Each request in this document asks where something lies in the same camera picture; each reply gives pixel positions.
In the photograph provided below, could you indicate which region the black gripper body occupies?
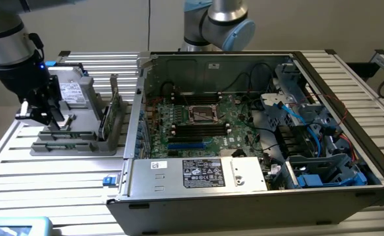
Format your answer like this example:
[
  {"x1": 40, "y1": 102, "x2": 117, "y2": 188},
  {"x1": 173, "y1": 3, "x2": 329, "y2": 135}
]
[{"x1": 0, "y1": 57, "x2": 62, "y2": 110}]

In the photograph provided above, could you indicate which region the green RAM stick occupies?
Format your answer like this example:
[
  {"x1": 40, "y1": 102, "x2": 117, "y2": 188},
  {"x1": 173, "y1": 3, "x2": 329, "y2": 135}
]
[{"x1": 45, "y1": 143, "x2": 80, "y2": 150}]

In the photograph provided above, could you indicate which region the black RAM slot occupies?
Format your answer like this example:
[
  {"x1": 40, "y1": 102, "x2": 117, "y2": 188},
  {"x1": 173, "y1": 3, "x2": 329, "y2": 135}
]
[
  {"x1": 172, "y1": 97, "x2": 221, "y2": 102},
  {"x1": 170, "y1": 128, "x2": 230, "y2": 133},
  {"x1": 172, "y1": 100, "x2": 221, "y2": 104},
  {"x1": 170, "y1": 125, "x2": 229, "y2": 130},
  {"x1": 172, "y1": 95, "x2": 221, "y2": 99},
  {"x1": 170, "y1": 131, "x2": 230, "y2": 135},
  {"x1": 170, "y1": 123, "x2": 229, "y2": 127},
  {"x1": 172, "y1": 92, "x2": 221, "y2": 96}
]

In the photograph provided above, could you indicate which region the hard disk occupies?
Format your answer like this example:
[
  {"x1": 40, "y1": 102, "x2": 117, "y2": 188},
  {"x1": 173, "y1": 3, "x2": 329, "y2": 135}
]
[{"x1": 46, "y1": 64, "x2": 88, "y2": 107}]

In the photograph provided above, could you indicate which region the grey parts rack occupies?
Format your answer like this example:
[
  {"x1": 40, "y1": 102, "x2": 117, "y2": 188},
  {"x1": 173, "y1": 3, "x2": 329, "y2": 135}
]
[{"x1": 29, "y1": 64, "x2": 128, "y2": 157}]

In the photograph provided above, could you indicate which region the graphics card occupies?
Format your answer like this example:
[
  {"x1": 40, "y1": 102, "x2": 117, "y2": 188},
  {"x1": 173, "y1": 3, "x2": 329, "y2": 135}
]
[{"x1": 98, "y1": 73, "x2": 124, "y2": 144}]

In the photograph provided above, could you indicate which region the blue plastic clamp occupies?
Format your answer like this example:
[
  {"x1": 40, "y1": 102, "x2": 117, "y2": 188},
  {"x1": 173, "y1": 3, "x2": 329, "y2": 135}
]
[{"x1": 101, "y1": 174, "x2": 118, "y2": 188}]

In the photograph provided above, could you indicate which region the black expansion slot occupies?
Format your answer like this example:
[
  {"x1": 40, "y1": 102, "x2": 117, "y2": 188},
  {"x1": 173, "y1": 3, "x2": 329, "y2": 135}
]
[{"x1": 166, "y1": 137, "x2": 204, "y2": 144}]

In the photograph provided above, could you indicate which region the blue expansion slot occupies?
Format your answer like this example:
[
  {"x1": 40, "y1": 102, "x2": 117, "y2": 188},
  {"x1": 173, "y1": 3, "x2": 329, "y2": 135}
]
[{"x1": 166, "y1": 143, "x2": 206, "y2": 150}]

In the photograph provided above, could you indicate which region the silver power supply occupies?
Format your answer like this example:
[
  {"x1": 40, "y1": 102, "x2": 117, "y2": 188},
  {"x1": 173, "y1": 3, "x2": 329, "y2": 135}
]
[{"x1": 125, "y1": 157, "x2": 269, "y2": 198}]

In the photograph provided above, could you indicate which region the CPU socket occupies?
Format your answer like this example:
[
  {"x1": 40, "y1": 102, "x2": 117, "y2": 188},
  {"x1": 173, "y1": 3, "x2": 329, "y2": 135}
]
[{"x1": 182, "y1": 104, "x2": 222, "y2": 124}]

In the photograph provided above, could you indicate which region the teal cased device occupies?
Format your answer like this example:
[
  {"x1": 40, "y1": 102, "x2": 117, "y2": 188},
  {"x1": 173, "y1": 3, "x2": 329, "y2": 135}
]
[{"x1": 0, "y1": 216, "x2": 53, "y2": 236}]

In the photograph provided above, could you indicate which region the green motherboard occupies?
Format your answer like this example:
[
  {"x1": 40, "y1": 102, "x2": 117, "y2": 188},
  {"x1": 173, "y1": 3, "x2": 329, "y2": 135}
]
[{"x1": 140, "y1": 93, "x2": 265, "y2": 159}]

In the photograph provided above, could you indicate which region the open black PC case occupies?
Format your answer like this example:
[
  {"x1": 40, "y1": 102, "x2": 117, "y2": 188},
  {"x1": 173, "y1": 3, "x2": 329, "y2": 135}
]
[{"x1": 105, "y1": 50, "x2": 384, "y2": 236}]

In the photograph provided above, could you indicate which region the grey metal disk bay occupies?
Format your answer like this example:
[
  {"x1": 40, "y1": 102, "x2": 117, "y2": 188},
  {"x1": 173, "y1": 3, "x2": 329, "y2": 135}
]
[{"x1": 260, "y1": 62, "x2": 330, "y2": 125}]

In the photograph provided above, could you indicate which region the black ribbed air shroud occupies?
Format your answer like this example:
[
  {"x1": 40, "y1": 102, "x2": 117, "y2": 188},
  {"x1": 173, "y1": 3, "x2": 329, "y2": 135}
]
[{"x1": 274, "y1": 124, "x2": 310, "y2": 158}]

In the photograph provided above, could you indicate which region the disk bay with blue clips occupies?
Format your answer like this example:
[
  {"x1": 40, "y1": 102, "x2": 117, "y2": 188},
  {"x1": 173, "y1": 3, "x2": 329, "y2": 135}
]
[{"x1": 284, "y1": 151, "x2": 366, "y2": 190}]

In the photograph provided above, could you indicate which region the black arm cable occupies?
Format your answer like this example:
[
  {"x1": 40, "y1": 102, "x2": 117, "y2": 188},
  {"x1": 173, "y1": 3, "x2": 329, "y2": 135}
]
[{"x1": 26, "y1": 32, "x2": 45, "y2": 65}]

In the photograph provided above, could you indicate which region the thin black hanging cable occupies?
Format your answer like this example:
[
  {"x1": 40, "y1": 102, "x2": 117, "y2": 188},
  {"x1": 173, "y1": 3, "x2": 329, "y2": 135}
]
[{"x1": 146, "y1": 0, "x2": 152, "y2": 51}]

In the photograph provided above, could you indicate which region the black wire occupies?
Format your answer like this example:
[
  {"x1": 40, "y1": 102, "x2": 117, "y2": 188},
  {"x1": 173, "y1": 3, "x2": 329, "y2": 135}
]
[{"x1": 225, "y1": 62, "x2": 274, "y2": 93}]

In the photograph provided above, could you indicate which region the blue wire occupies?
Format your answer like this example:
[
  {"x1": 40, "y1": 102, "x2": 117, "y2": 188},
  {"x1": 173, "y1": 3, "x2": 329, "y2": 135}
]
[{"x1": 276, "y1": 102, "x2": 330, "y2": 174}]

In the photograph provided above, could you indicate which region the red wire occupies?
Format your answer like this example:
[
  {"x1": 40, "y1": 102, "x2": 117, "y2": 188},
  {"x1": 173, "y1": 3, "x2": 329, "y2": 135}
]
[{"x1": 310, "y1": 92, "x2": 349, "y2": 126}]

